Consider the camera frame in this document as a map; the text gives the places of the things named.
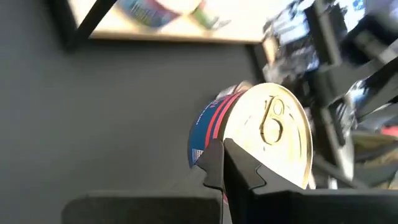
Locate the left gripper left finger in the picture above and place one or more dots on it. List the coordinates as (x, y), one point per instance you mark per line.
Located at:
(155, 208)

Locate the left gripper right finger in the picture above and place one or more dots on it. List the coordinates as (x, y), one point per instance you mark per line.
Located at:
(295, 208)

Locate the blue-label pull-tab can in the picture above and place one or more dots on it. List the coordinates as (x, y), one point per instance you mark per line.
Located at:
(273, 124)
(146, 12)

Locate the green-label tuna can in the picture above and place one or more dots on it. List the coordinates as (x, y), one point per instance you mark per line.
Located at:
(211, 18)

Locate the wooden shelf with black frame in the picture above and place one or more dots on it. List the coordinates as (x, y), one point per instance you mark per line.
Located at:
(186, 34)

